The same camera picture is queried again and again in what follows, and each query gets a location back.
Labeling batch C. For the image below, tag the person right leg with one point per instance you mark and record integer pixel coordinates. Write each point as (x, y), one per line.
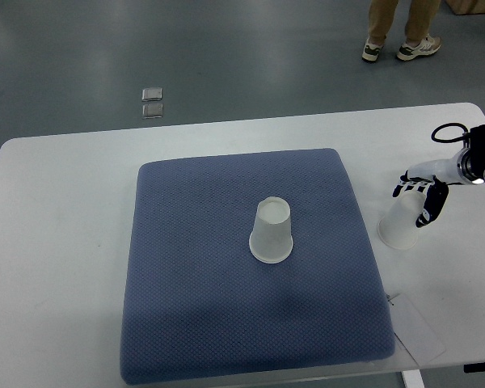
(419, 42)

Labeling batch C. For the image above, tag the person left leg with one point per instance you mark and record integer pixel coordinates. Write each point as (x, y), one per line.
(381, 17)

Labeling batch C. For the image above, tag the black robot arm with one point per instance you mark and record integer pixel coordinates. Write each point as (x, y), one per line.
(471, 157)

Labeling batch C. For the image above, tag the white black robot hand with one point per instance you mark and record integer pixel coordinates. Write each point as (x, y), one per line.
(438, 173)

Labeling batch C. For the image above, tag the wooden box corner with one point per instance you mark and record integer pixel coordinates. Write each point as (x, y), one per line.
(467, 7)

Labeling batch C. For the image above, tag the person leg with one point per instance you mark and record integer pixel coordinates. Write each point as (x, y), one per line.
(381, 17)
(419, 42)

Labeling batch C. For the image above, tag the white paper tag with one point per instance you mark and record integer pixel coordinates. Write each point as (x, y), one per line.
(413, 331)

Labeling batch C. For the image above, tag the white table leg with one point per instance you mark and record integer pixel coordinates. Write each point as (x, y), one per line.
(412, 379)

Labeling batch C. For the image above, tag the black table control panel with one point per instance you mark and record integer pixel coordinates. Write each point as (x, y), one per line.
(474, 368)

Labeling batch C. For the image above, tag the upper metal floor plate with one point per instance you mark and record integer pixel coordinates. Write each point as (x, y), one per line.
(151, 94)

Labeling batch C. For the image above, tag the white paper cup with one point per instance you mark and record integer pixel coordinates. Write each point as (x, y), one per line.
(271, 240)
(397, 229)

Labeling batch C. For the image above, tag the blue grey mesh cushion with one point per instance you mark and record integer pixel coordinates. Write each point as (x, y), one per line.
(197, 303)

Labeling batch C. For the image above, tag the white paper cup on cushion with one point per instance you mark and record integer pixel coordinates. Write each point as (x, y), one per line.
(271, 240)

